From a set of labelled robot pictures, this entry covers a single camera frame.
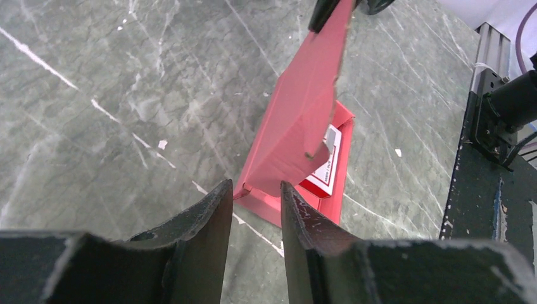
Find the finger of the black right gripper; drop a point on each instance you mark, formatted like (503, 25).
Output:
(373, 7)
(321, 13)

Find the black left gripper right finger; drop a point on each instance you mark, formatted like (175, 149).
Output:
(318, 254)

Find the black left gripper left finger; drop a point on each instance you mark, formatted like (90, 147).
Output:
(199, 239)

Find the red white staples box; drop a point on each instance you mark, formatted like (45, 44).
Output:
(321, 181)

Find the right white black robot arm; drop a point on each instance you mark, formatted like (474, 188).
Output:
(502, 111)

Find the aluminium frame rail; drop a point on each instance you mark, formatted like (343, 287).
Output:
(493, 52)

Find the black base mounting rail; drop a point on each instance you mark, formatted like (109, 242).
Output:
(486, 201)

